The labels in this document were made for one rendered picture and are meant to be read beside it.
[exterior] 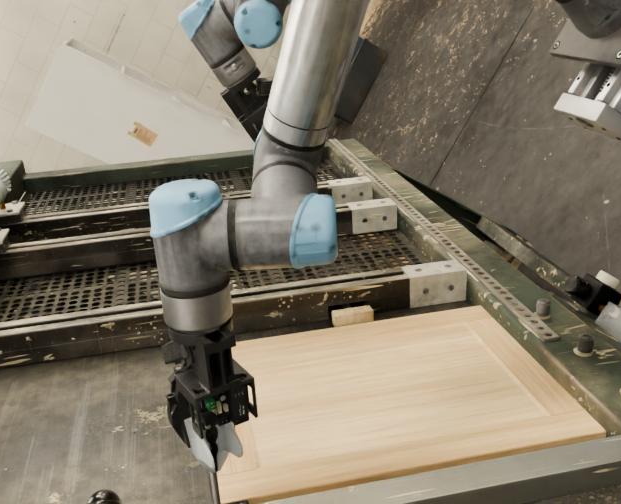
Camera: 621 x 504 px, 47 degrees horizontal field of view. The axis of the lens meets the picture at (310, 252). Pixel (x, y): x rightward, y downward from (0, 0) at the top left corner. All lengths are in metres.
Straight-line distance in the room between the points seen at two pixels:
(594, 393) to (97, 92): 4.13
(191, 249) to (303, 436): 0.47
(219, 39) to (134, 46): 4.93
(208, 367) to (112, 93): 4.18
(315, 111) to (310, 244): 0.15
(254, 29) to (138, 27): 5.09
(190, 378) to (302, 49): 0.37
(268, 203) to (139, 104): 4.18
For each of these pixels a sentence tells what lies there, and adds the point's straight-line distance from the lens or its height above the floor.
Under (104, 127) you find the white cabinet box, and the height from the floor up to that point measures 1.61.
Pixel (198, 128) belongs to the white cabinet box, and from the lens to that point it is 4.92.
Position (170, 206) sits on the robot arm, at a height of 1.61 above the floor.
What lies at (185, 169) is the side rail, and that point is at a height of 1.34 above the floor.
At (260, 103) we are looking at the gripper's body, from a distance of 1.37.
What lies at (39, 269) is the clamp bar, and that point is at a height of 1.68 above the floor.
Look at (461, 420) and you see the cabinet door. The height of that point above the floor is 1.05.
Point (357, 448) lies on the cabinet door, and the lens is 1.08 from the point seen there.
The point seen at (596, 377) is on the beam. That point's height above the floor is 0.88.
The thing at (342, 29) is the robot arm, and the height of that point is 1.54.
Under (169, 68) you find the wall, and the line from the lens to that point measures 6.26.
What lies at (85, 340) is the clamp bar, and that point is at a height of 1.56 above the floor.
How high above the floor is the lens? 1.72
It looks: 20 degrees down
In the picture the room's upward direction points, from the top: 66 degrees counter-clockwise
